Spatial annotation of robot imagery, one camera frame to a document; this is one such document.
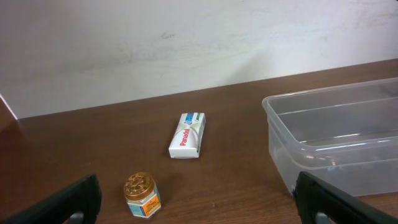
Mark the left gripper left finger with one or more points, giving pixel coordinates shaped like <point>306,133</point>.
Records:
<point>80,202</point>

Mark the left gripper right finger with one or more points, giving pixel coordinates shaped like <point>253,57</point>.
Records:
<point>320,202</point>

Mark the clear plastic container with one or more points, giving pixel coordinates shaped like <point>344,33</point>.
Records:
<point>345,135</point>

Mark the small gold-lidded balm jar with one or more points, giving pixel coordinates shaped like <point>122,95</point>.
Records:
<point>142,195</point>

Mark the white Panadol box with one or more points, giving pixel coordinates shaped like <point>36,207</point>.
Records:
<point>186,142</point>

